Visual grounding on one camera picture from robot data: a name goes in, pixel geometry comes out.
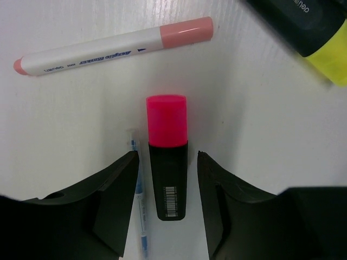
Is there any yellow cap black highlighter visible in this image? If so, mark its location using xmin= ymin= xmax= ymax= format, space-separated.
xmin=246 ymin=0 xmax=346 ymax=87

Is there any salmon cap white marker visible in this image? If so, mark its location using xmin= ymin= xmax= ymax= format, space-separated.
xmin=14 ymin=17 xmax=214 ymax=76

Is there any pink cap black highlighter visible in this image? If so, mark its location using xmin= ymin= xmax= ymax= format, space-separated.
xmin=146 ymin=95 xmax=188 ymax=221

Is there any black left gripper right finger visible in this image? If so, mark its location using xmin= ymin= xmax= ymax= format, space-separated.
xmin=197 ymin=152 xmax=346 ymax=259

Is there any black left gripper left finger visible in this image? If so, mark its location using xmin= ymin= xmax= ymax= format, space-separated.
xmin=1 ymin=152 xmax=139 ymax=259

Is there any blue ballpoint pen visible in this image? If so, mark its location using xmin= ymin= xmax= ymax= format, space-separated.
xmin=127 ymin=128 xmax=150 ymax=259

